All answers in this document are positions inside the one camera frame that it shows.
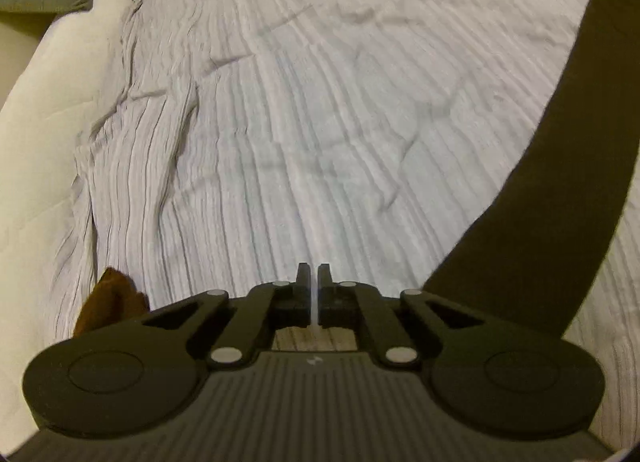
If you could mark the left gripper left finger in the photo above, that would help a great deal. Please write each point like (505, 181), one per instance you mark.
(257, 318)

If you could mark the dark brown long-sleeve sweater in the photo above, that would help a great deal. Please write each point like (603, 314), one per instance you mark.
(545, 182)

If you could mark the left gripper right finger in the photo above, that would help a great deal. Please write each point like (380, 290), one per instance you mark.
(361, 309)

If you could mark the white striped bed duvet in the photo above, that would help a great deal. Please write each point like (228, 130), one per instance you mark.
(310, 107)

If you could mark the cream white pillow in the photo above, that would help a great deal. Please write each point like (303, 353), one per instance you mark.
(51, 103)

